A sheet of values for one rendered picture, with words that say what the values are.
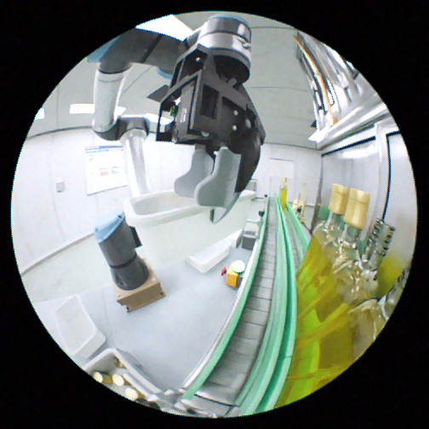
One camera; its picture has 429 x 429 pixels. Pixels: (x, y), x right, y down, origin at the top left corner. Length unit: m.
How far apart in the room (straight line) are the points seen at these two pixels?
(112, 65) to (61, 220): 3.43
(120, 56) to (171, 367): 0.63
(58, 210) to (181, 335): 3.42
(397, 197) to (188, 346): 0.56
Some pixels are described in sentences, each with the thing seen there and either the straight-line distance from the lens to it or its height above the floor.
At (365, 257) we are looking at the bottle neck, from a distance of 0.15.
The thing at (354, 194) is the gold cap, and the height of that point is 1.15.
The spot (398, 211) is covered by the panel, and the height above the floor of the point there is 1.16.
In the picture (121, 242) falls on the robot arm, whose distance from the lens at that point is 0.37.
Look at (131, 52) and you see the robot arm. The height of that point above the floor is 1.37.
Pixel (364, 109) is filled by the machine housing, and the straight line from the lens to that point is 0.41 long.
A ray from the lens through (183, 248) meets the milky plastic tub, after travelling 0.15.
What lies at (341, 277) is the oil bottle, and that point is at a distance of 0.16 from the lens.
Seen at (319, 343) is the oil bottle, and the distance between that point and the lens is 0.18.
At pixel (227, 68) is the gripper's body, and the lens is 0.17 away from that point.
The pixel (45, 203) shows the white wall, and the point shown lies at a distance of 3.60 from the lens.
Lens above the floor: 1.16
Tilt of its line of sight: 20 degrees down
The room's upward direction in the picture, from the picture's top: straight up
